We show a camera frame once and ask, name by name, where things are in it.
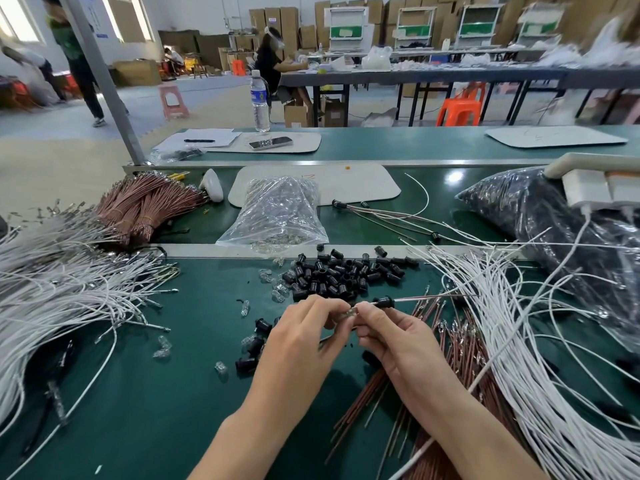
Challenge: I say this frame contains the white green test machine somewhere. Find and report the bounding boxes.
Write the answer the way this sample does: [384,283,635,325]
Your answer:
[393,5,437,50]
[455,3,504,48]
[514,1,564,46]
[323,5,370,51]

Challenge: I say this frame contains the wire with black socket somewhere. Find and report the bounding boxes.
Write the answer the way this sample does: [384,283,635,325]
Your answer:
[371,287,451,311]

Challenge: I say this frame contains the white paper sheets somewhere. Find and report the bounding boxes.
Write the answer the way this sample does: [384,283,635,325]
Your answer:
[152,128,243,151]

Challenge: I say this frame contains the finished wires with sockets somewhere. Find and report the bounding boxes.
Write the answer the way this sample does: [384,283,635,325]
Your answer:
[331,173,453,246]

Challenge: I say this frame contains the bundle of white wires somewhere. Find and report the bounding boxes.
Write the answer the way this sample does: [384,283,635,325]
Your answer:
[0,202,182,445]

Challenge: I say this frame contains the loose heap of brown wires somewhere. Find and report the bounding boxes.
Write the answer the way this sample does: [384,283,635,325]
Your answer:
[324,285,531,480]

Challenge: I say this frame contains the large cardboard box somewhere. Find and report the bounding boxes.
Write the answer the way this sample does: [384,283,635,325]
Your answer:
[111,59,163,88]

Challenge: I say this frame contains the white charger plug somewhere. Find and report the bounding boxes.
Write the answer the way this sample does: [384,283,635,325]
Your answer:
[561,169,614,211]
[606,172,640,206]

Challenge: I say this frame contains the open cardboard box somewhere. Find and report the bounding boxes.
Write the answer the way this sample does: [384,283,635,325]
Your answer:
[283,99,314,128]
[321,96,347,128]

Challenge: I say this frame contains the person's right hand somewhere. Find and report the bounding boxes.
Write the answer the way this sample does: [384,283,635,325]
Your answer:
[351,301,470,408]

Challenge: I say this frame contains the white charger cable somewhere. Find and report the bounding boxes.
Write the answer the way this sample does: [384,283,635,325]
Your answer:
[387,207,594,480]

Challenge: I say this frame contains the person's left forearm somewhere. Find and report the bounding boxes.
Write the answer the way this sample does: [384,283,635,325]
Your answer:
[187,406,322,480]

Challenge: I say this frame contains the clear plastic bag of bulbs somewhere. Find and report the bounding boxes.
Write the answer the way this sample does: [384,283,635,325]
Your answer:
[215,175,330,248]

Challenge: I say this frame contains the orange plastic stool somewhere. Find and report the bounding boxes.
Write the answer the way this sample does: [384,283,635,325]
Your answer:
[435,83,487,128]

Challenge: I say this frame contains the pile of black plastic sockets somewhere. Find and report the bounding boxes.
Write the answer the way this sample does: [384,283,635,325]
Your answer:
[281,245,421,303]

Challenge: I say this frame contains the pink plastic stool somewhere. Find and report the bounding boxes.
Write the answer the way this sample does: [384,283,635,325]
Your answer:
[158,83,190,121]

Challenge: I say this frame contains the large black plastic bag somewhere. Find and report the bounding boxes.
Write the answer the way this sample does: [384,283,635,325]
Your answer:
[455,167,640,351]

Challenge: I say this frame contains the white plastic tool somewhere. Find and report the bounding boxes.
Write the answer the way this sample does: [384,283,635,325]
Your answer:
[198,168,225,203]

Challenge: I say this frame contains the grey metal post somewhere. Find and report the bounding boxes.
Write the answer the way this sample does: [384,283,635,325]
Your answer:
[61,0,149,166]

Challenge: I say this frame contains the clear water bottle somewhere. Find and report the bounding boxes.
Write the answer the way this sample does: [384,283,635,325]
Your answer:
[249,70,272,133]

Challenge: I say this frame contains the dark brown cartons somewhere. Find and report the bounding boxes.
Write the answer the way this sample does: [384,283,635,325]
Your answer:
[157,29,232,71]

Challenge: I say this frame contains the loose heap of white wires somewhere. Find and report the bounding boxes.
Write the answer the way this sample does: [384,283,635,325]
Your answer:
[400,244,640,480]

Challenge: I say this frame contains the scattered clear bulbs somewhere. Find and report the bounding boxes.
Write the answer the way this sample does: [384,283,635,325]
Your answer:
[151,255,292,376]

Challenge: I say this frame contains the tied bundle of brown wires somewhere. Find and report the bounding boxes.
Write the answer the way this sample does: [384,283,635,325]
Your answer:
[94,171,210,247]

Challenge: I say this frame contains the white mat board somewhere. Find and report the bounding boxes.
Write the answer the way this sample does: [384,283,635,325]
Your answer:
[204,131,323,155]
[228,163,402,208]
[484,125,629,149]

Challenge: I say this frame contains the white power strip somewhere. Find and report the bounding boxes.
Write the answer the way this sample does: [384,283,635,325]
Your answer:
[543,152,640,211]

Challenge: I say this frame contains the person's right forearm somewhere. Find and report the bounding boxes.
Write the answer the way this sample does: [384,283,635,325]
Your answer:
[414,390,549,480]

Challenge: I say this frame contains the long grey work table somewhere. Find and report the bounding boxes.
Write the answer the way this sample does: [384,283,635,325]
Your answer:
[276,57,640,127]

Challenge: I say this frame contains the person's left hand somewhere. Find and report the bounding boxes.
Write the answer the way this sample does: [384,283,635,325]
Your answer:
[250,294,353,415]

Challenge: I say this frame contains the heap of white plastic bags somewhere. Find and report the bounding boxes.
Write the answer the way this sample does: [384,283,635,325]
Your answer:
[537,17,640,69]

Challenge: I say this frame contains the small clear bag of parts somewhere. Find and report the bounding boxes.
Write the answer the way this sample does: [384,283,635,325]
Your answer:
[147,146,207,166]

